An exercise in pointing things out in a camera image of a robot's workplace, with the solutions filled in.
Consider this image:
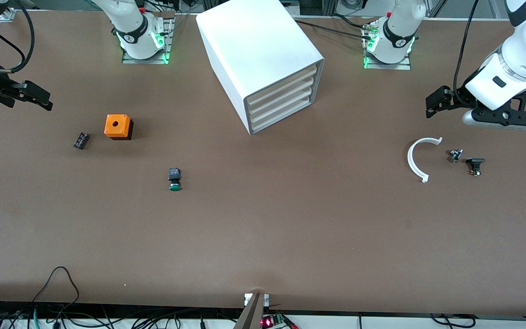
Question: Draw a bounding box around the white curved plastic part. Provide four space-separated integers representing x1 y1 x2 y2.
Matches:
407 137 443 183

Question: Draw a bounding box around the orange box with hole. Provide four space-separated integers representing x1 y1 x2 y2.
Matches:
104 114 134 141

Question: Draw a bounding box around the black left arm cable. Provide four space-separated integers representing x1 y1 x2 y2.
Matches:
453 0 480 106

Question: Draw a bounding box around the circuit board with red light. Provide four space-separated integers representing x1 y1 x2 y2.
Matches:
260 313 287 328

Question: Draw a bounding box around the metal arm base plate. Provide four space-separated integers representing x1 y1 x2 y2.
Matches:
362 19 412 71
121 11 174 65

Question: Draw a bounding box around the white plastic drawer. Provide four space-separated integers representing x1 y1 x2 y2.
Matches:
251 97 313 133
247 65 318 106
248 76 315 116
250 87 314 124

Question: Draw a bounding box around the white mast bracket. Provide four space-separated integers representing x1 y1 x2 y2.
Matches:
244 293 270 307

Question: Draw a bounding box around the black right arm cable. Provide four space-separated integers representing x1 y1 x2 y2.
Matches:
0 0 35 74

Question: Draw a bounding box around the black looped cable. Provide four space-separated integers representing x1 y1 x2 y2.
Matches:
32 266 81 316

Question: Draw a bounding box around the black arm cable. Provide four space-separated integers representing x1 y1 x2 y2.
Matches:
0 0 35 74
453 0 480 106

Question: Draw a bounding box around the black cable on table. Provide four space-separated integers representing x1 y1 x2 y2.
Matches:
294 18 373 39

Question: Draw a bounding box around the grey camera mast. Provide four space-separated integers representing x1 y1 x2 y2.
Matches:
233 292 266 329

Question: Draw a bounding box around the white drawer cabinet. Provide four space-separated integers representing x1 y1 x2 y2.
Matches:
196 0 325 136

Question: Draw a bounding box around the black cable bundle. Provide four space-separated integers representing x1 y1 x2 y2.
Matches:
430 313 476 328

